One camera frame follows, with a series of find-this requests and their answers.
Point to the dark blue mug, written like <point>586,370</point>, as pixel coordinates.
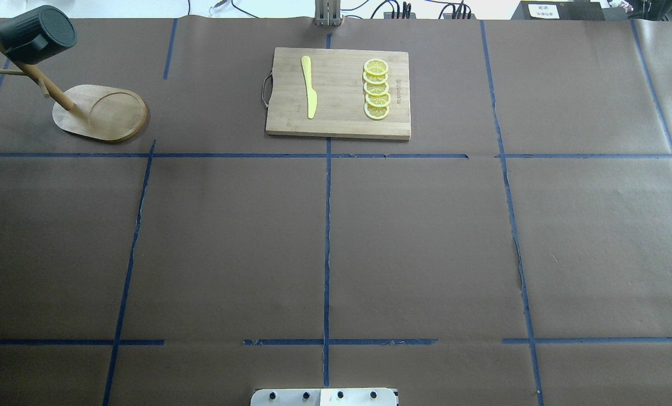
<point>37,35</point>

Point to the wooden cup storage rack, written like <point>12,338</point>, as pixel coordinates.
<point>102,113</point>

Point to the lemon slice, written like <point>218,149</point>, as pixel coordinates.
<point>375,79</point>
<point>379,100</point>
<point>376,112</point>
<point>375,67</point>
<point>372,89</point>

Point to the yellow plastic knife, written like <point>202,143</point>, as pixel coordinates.
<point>311,94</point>

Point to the bamboo cutting board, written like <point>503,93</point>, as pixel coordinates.
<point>337,78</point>

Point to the black electronics box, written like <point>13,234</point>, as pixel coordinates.
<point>558,10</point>

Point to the aluminium frame post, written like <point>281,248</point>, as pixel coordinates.
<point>327,13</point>

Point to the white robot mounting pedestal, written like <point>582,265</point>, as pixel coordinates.
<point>326,396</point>

